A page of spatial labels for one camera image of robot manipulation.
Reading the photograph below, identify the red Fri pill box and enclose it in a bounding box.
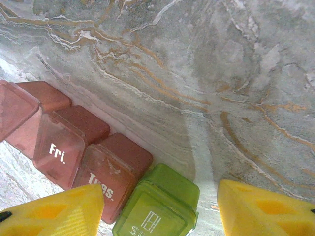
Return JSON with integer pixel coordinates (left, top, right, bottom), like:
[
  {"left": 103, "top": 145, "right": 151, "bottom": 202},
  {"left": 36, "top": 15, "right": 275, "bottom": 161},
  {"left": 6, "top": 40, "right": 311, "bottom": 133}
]
[{"left": 32, "top": 105, "right": 111, "bottom": 192}]

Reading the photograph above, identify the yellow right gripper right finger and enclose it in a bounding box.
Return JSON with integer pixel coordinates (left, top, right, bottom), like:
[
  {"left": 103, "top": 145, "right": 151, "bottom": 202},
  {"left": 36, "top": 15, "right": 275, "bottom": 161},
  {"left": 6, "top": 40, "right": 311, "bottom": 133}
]
[{"left": 218, "top": 179, "right": 315, "bottom": 236}]

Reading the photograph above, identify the red Tues pill box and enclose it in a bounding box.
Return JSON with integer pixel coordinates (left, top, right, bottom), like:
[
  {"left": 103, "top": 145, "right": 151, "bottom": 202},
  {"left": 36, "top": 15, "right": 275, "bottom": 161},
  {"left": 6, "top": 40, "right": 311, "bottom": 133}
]
[{"left": 73, "top": 132, "right": 154, "bottom": 225}]

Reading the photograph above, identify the green pill box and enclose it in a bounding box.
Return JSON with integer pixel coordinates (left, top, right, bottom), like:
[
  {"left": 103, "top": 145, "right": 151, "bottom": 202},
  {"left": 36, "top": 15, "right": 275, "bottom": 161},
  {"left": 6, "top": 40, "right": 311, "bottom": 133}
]
[{"left": 112, "top": 163, "right": 200, "bottom": 236}]

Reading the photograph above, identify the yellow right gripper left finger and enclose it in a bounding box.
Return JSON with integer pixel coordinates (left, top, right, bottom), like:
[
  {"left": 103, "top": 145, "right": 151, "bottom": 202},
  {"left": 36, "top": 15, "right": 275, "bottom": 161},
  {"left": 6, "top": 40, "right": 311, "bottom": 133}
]
[{"left": 0, "top": 184, "right": 105, "bottom": 236}]

